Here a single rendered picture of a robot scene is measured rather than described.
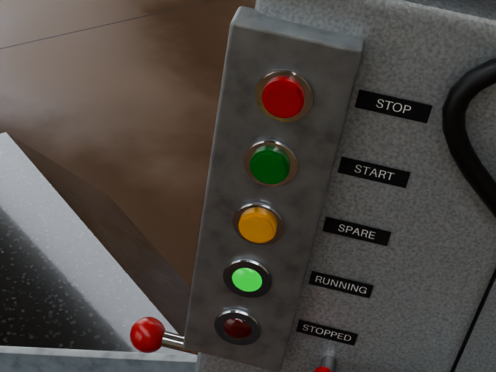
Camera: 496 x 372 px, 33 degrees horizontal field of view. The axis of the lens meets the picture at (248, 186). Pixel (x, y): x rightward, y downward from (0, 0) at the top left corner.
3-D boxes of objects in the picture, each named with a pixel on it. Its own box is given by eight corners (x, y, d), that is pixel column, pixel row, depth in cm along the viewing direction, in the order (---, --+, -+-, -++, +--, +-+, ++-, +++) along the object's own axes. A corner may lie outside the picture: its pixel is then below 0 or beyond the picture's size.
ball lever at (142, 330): (215, 350, 75) (219, 325, 73) (207, 376, 73) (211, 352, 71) (134, 330, 76) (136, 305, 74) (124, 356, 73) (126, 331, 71)
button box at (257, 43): (285, 349, 67) (367, 31, 50) (280, 373, 65) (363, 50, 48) (190, 325, 67) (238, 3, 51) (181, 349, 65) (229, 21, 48)
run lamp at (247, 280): (263, 287, 61) (268, 263, 59) (259, 300, 60) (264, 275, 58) (231, 279, 61) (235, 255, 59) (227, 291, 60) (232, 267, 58)
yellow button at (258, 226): (274, 239, 57) (280, 209, 56) (271, 249, 57) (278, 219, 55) (238, 230, 58) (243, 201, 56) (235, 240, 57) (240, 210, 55)
